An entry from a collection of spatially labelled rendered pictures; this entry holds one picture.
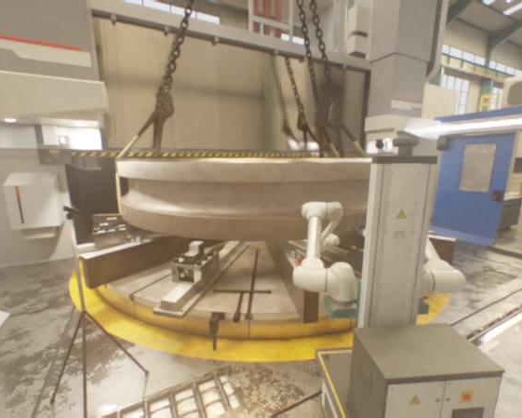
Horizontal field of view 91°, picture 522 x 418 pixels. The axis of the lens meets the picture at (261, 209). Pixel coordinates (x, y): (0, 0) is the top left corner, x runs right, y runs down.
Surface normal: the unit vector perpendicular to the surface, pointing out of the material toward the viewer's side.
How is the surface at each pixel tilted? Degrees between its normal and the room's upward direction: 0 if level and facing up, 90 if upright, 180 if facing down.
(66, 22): 90
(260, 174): 90
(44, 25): 90
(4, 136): 90
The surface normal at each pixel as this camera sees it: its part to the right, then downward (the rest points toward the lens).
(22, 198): 0.45, 0.18
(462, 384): 0.08, 0.19
